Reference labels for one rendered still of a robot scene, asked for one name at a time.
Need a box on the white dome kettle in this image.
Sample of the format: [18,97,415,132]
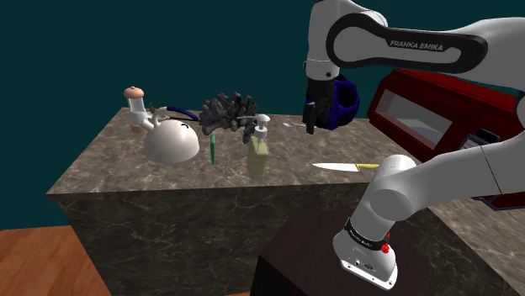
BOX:
[141,104,202,166]

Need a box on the dark grey feather duster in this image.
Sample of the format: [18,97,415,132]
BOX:
[199,91,259,145]

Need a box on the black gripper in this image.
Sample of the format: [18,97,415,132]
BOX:
[303,77,338,136]

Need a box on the red countertop oven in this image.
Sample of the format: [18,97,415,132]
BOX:
[366,68,525,211]

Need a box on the white knife yellow handle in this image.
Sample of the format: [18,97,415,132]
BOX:
[311,161,382,173]

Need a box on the white grinder tan cap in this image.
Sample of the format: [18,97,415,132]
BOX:
[123,86,150,135]

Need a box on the yellow-green soap dispenser bottle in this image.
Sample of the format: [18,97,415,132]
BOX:
[245,114,272,182]

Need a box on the dark robot stand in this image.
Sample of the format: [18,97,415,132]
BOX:
[249,206,432,296]

